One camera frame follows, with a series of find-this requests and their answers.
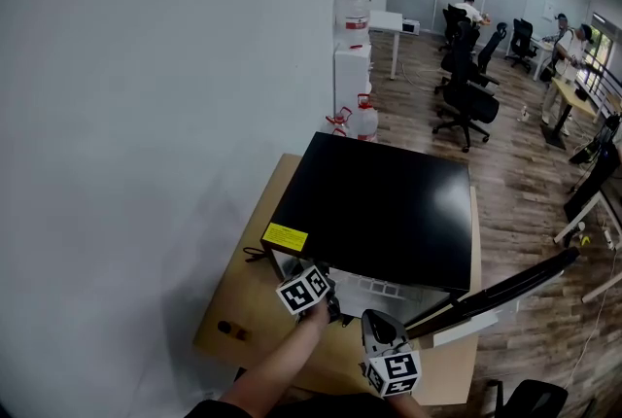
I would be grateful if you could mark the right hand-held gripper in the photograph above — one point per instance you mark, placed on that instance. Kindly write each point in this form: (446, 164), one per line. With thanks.
(391, 370)

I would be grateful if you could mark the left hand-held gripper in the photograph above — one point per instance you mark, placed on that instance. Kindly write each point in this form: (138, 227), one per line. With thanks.
(303, 290)

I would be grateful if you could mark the black mini fridge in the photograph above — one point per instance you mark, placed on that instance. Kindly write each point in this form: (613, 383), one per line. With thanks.
(379, 207)

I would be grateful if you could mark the person's black shirt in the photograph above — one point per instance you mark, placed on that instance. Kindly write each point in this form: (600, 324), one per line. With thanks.
(316, 406)

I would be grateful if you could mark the black office chair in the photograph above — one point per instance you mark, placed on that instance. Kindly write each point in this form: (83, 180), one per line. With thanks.
(453, 22)
(521, 42)
(466, 100)
(491, 51)
(534, 399)

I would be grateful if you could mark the clear water jug red cap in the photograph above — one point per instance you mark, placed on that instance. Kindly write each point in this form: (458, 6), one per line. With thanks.
(337, 122)
(364, 122)

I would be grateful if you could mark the white water dispenser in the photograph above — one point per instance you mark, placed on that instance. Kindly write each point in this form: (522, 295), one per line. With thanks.
(352, 76)

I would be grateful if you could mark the white power strip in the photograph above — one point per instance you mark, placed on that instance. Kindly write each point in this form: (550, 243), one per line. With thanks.
(608, 238)

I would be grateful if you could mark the large clear water bottle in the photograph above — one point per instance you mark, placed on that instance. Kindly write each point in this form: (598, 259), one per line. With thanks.
(355, 20)

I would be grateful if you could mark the white desk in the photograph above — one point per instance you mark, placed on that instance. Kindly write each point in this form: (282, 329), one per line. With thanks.
(386, 20)

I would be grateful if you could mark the white box appliance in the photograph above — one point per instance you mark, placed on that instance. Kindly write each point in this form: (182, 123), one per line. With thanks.
(411, 26)

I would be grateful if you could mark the wooden desk black legs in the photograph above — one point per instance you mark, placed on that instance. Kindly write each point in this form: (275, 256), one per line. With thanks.
(573, 95)

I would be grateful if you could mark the white frame table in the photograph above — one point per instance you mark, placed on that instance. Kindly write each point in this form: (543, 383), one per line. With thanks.
(590, 212)

